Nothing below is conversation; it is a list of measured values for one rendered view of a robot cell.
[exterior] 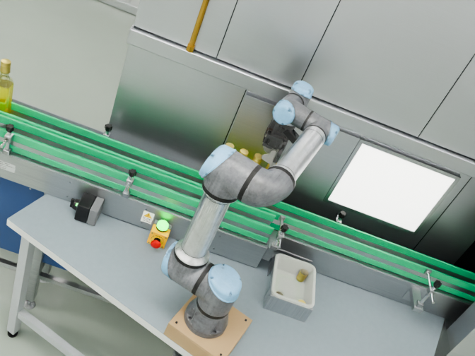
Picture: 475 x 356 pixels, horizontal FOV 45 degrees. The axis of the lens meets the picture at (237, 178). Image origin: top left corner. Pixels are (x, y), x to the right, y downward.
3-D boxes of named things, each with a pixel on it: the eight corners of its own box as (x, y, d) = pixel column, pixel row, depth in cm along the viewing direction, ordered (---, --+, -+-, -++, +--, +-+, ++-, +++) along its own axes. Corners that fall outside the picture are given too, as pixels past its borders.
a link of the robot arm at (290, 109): (305, 117, 182) (317, 104, 190) (276, 99, 184) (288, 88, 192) (295, 135, 186) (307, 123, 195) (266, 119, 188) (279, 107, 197)
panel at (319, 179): (414, 231, 245) (459, 173, 225) (415, 235, 243) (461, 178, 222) (218, 157, 236) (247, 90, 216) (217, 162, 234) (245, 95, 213)
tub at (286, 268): (307, 278, 234) (316, 265, 229) (305, 322, 217) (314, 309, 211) (268, 264, 233) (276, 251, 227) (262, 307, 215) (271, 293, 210)
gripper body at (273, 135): (263, 135, 213) (275, 110, 206) (284, 143, 214) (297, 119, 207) (261, 147, 207) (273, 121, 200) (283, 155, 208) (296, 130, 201)
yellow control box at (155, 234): (167, 237, 225) (172, 224, 221) (162, 251, 219) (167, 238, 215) (150, 231, 225) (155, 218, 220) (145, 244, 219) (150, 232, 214)
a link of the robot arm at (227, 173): (190, 302, 184) (251, 178, 153) (153, 277, 187) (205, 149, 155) (208, 281, 194) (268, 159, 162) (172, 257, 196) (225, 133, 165)
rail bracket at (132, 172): (131, 196, 217) (139, 170, 209) (125, 208, 211) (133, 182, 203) (121, 192, 217) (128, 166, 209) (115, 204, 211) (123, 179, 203)
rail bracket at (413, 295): (411, 297, 243) (440, 264, 229) (415, 329, 229) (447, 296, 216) (401, 294, 242) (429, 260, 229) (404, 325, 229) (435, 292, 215)
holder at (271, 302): (307, 270, 239) (314, 258, 234) (304, 322, 217) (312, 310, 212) (269, 256, 237) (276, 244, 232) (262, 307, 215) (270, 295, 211)
